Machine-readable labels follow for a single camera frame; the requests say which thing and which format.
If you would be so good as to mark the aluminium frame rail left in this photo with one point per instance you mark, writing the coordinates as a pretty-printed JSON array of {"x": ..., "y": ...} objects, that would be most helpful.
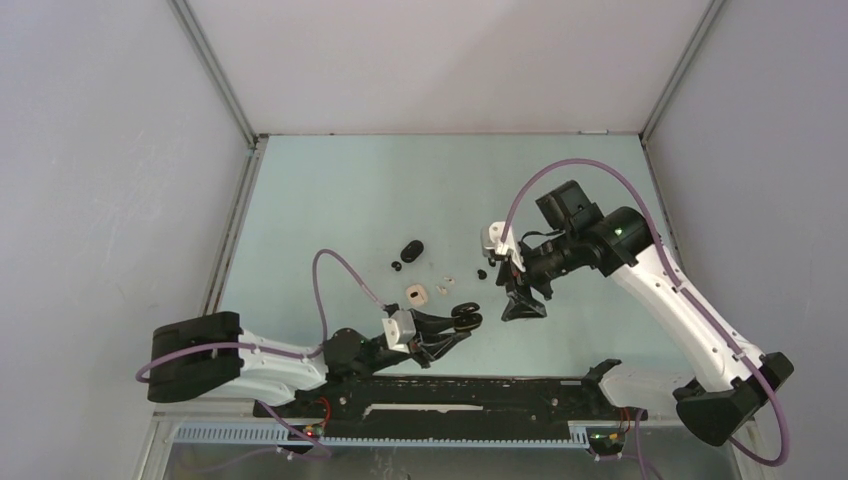
[{"x": 249, "y": 164}]

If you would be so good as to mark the black charging case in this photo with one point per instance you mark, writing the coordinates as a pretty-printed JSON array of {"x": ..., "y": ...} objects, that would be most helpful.
[{"x": 466, "y": 317}]

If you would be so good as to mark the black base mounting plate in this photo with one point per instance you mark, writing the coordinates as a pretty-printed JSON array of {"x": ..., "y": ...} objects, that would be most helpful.
[{"x": 455, "y": 408}]

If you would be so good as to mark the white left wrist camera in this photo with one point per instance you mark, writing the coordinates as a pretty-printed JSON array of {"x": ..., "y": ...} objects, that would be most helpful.
[{"x": 399, "y": 331}]

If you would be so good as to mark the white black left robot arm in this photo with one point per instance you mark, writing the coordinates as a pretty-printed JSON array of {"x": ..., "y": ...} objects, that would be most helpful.
[{"x": 214, "y": 356}]

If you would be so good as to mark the aluminium frame rail right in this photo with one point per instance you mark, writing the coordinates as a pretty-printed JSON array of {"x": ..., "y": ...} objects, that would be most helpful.
[{"x": 675, "y": 138}]

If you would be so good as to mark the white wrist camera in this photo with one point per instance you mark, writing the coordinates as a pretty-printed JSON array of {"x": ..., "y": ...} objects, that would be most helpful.
[
  {"x": 498, "y": 243},
  {"x": 399, "y": 331}
]

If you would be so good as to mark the aluminium frame rail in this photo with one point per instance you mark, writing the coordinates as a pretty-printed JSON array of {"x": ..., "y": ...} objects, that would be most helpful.
[
  {"x": 249, "y": 164},
  {"x": 675, "y": 138}
]

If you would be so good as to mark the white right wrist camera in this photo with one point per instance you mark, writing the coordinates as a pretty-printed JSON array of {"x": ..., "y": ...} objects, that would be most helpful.
[{"x": 498, "y": 243}]

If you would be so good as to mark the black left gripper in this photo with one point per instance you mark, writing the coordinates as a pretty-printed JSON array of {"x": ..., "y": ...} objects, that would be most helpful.
[{"x": 429, "y": 346}]

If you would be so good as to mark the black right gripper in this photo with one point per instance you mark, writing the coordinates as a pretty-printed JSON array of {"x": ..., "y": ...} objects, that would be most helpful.
[{"x": 523, "y": 308}]

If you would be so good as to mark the black closed earbud case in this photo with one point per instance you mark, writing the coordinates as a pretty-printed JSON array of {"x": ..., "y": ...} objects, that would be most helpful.
[{"x": 412, "y": 251}]

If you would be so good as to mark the beige earbud charging case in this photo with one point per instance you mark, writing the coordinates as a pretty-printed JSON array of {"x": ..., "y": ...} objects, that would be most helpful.
[{"x": 417, "y": 295}]

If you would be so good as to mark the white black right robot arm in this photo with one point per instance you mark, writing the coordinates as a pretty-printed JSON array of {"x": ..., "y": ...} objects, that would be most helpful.
[{"x": 731, "y": 376}]

